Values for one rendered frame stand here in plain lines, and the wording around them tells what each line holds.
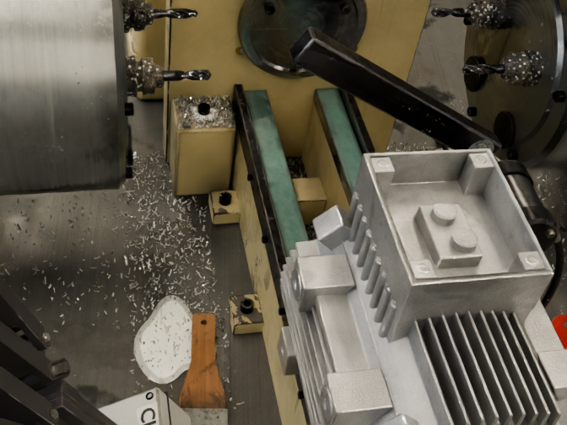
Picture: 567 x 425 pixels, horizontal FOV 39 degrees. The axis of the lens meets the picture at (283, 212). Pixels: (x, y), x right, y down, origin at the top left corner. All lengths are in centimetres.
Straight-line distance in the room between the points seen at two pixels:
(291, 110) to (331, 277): 46
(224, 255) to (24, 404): 56
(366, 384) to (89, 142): 32
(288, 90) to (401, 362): 52
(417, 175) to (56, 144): 31
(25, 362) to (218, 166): 58
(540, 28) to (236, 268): 42
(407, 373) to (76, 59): 36
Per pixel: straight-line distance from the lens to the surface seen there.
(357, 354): 57
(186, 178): 99
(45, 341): 46
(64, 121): 70
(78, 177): 75
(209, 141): 95
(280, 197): 86
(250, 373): 86
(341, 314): 59
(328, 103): 99
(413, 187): 62
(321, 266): 60
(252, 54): 94
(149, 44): 108
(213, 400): 84
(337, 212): 62
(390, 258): 55
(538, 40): 88
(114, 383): 85
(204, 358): 86
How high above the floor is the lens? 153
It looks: 47 degrees down
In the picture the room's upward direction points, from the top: 11 degrees clockwise
